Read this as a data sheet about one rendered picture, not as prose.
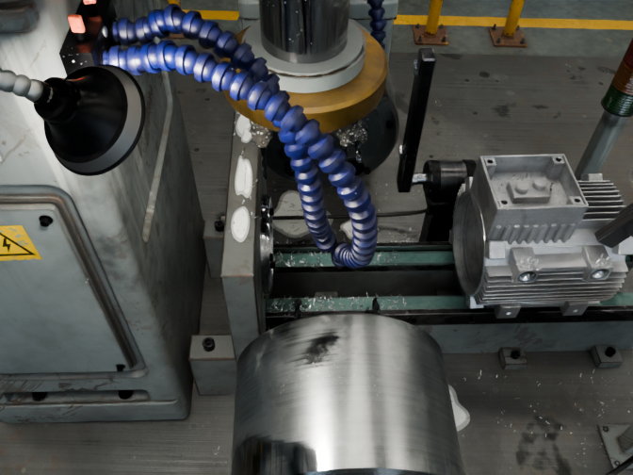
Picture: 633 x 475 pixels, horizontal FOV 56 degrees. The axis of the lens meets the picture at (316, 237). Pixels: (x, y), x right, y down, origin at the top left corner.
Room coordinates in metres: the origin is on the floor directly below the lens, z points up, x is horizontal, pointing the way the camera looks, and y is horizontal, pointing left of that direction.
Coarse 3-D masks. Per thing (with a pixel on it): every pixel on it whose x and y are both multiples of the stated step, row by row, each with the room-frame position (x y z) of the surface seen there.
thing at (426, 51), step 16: (432, 48) 0.71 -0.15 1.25; (416, 64) 0.69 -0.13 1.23; (432, 64) 0.68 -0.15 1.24; (416, 80) 0.69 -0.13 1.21; (416, 96) 0.68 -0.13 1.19; (416, 112) 0.68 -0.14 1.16; (416, 128) 0.68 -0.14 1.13; (416, 144) 0.68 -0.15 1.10; (400, 160) 0.70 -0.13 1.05; (400, 176) 0.68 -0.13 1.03; (416, 176) 0.69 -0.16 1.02; (400, 192) 0.68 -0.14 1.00
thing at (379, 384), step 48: (288, 336) 0.32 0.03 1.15; (336, 336) 0.31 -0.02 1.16; (384, 336) 0.32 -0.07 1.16; (240, 384) 0.29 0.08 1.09; (288, 384) 0.26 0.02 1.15; (336, 384) 0.26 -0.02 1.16; (384, 384) 0.26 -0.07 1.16; (432, 384) 0.28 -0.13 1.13; (240, 432) 0.23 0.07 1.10; (288, 432) 0.22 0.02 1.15; (336, 432) 0.21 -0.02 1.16; (384, 432) 0.21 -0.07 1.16; (432, 432) 0.22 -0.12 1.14
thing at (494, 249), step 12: (468, 180) 0.62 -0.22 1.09; (588, 180) 0.63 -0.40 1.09; (600, 180) 0.63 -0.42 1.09; (492, 240) 0.51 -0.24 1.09; (624, 240) 0.51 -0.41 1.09; (492, 252) 0.49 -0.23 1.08; (504, 252) 0.49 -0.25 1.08; (612, 252) 0.51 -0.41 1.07; (624, 252) 0.50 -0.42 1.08; (468, 300) 0.50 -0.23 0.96
